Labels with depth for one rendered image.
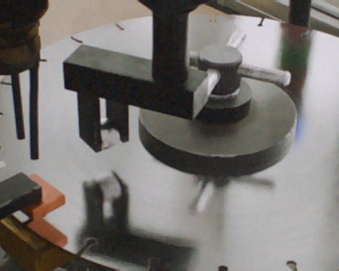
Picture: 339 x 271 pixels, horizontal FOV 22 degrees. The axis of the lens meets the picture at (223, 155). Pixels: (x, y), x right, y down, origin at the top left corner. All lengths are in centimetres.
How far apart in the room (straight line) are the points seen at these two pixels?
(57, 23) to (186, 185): 64
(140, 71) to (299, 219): 13
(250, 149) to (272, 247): 9
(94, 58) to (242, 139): 12
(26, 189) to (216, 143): 14
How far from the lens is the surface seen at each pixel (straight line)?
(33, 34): 46
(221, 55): 59
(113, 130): 56
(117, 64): 53
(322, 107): 65
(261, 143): 59
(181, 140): 58
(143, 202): 55
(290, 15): 90
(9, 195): 51
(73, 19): 119
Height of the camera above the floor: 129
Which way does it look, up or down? 36 degrees down
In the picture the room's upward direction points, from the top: 4 degrees clockwise
